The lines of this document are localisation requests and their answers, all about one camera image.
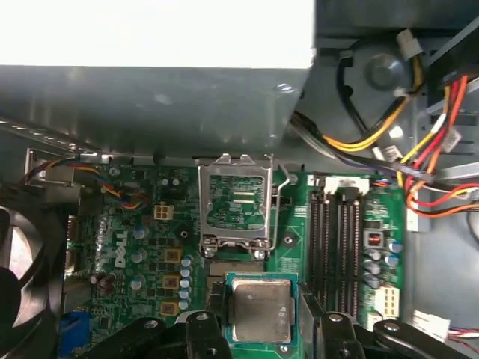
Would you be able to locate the CPU socket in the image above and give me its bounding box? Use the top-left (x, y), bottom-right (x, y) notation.
top-left (204, 256), bottom-right (271, 300)

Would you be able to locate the metal socket cover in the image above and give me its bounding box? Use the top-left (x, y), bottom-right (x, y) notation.
top-left (197, 153), bottom-right (276, 260)

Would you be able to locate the green motherboard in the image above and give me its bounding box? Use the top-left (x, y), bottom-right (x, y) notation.
top-left (63, 153), bottom-right (409, 359)

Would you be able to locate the grey power supply unit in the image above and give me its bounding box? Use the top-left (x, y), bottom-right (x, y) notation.
top-left (0, 0), bottom-right (315, 160)

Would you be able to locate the CPU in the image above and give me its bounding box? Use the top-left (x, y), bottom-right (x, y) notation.
top-left (222, 271), bottom-right (301, 344)

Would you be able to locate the orange yellow red wire bundle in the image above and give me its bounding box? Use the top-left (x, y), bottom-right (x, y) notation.
top-left (291, 55), bottom-right (479, 221)

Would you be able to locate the thin metal locking lever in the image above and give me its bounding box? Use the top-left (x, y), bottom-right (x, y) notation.
top-left (272, 163), bottom-right (293, 252)

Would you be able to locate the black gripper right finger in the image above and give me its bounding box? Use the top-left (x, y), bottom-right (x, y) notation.
top-left (320, 312), bottom-right (463, 359)

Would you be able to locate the grey metal drive cage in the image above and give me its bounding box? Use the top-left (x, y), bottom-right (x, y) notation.
top-left (411, 22), bottom-right (479, 181)

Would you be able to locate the black open PC case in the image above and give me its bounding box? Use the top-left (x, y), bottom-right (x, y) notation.
top-left (0, 0), bottom-right (479, 359)

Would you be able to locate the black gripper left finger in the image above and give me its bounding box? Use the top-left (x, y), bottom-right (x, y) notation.
top-left (84, 310), bottom-right (234, 359)

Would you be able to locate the case fan with red wire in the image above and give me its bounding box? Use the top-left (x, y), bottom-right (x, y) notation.
top-left (0, 203), bottom-right (70, 359)

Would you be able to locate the blue expansion slot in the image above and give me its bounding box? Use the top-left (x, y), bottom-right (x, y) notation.
top-left (58, 310), bottom-right (94, 357)

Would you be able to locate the black RAM slot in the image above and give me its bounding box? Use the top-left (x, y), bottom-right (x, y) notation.
top-left (348, 194), bottom-right (361, 317)
top-left (310, 194), bottom-right (321, 306)
top-left (336, 194), bottom-right (347, 315)
top-left (321, 194), bottom-right (333, 313)

